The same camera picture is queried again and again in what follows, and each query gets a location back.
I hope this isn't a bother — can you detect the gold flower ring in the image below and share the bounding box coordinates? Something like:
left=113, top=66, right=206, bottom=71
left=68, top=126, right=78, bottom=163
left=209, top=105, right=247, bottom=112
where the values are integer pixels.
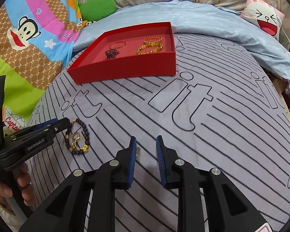
left=72, top=142, right=90, bottom=153

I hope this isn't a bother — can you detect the gold chain bracelet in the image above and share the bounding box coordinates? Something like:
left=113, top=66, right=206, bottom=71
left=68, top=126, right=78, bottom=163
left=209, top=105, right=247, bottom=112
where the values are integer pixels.
left=144, top=36, right=163, bottom=44

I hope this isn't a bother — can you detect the grey striped bed sheet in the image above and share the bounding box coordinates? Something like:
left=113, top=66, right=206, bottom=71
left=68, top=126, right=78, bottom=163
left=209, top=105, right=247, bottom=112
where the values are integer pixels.
left=19, top=32, right=290, bottom=232

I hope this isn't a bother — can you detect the white cable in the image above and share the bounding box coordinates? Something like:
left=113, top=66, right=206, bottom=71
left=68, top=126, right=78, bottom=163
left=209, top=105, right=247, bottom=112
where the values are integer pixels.
left=266, top=0, right=290, bottom=56

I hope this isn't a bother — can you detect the dark brown bead bracelet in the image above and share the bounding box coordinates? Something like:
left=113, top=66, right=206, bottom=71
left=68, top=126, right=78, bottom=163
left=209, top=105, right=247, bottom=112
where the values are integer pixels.
left=65, top=118, right=90, bottom=153

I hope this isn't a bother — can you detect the purple multi-strand bead bracelet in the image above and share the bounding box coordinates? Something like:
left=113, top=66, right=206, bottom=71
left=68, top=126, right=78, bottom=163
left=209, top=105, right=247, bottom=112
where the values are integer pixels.
left=103, top=46, right=120, bottom=61

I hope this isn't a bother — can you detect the orange bead bracelet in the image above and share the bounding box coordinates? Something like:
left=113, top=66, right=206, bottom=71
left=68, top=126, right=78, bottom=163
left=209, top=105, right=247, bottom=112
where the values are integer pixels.
left=145, top=42, right=164, bottom=51

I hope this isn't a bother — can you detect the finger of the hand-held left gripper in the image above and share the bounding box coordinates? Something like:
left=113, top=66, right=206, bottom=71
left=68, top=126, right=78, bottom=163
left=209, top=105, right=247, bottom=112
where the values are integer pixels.
left=12, top=117, right=71, bottom=142
left=17, top=119, right=58, bottom=134

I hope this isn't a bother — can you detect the plain gold ring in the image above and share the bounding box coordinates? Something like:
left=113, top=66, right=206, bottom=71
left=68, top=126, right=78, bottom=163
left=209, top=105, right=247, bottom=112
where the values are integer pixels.
left=71, top=132, right=85, bottom=143

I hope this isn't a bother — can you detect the yellow bead bracelet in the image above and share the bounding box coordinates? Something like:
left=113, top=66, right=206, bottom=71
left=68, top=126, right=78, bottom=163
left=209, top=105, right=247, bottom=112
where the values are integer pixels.
left=136, top=46, right=153, bottom=55

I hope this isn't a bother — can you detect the cartoon monkey blanket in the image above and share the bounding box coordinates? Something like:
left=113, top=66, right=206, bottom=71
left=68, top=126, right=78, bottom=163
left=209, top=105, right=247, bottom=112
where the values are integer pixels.
left=0, top=0, right=87, bottom=136

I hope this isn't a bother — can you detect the thin gold bangle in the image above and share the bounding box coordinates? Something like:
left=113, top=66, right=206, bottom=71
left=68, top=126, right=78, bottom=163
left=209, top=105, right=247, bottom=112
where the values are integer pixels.
left=109, top=41, right=127, bottom=51

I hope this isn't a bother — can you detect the light blue blanket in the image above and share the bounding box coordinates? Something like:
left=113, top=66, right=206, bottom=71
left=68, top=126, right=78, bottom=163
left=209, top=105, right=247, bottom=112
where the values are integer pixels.
left=72, top=0, right=290, bottom=83

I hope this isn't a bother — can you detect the person's left hand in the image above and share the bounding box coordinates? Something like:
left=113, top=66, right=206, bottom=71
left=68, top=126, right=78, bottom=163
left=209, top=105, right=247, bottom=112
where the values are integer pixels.
left=0, top=162, right=37, bottom=208

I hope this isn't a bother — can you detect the green pillow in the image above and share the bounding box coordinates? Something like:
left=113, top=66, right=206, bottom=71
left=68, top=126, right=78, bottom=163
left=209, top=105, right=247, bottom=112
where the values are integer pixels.
left=78, top=0, right=117, bottom=22

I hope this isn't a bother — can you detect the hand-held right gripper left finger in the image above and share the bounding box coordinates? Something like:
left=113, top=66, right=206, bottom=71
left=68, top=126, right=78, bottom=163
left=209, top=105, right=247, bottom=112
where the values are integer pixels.
left=19, top=136, right=138, bottom=232

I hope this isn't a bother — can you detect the pink cartoon face pillow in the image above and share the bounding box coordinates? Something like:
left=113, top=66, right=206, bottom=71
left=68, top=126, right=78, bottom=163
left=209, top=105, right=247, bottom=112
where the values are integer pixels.
left=240, top=0, right=286, bottom=40

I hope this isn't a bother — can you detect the red cardboard box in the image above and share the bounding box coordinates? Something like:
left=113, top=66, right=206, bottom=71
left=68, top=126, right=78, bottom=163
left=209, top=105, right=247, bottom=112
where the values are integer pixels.
left=67, top=22, right=177, bottom=85

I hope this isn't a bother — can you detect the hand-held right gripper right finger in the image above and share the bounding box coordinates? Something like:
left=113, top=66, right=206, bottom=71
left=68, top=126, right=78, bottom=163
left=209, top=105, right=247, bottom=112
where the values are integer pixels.
left=155, top=135, right=269, bottom=232

